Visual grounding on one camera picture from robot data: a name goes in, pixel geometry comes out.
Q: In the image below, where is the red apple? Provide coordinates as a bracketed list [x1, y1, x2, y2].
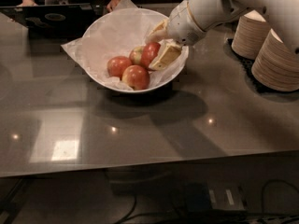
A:
[129, 46, 144, 65]
[107, 56, 132, 78]
[140, 42, 161, 68]
[121, 65, 150, 91]

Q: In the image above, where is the person's right hand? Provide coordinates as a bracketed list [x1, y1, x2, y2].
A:
[20, 0, 36, 7]

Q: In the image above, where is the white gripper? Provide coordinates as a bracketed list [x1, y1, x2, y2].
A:
[145, 0, 206, 71]

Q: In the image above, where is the front stack of paper plates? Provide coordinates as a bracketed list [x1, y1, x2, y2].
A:
[251, 29, 299, 91]

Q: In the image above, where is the white bowl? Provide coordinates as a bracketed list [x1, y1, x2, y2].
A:
[81, 7, 190, 95]

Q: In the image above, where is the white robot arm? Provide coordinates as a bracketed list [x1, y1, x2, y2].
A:
[146, 0, 299, 55]

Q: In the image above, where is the black box under table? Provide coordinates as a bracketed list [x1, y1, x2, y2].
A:
[183, 182, 249, 215]

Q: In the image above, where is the white paper liner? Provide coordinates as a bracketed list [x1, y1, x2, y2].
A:
[61, 0, 190, 91]

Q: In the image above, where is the person's left hand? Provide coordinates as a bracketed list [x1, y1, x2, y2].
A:
[106, 0, 121, 12]

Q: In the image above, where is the black rubber mat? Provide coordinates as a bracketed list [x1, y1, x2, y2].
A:
[226, 38, 299, 95]

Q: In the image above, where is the black laptop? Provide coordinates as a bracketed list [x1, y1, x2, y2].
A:
[0, 3, 104, 38]

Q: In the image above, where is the black cable on floor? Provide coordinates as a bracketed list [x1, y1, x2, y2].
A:
[113, 179, 299, 224]

